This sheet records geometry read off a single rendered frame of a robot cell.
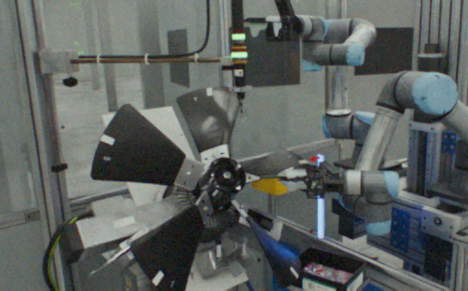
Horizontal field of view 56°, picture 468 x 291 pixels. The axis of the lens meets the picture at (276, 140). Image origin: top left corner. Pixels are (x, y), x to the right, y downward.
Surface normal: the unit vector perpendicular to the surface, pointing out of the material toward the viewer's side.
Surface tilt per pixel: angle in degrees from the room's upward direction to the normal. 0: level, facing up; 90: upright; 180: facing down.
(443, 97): 85
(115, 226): 50
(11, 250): 90
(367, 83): 90
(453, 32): 90
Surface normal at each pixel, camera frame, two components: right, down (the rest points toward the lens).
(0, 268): 0.65, 0.15
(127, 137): 0.33, -0.03
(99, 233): 0.49, -0.51
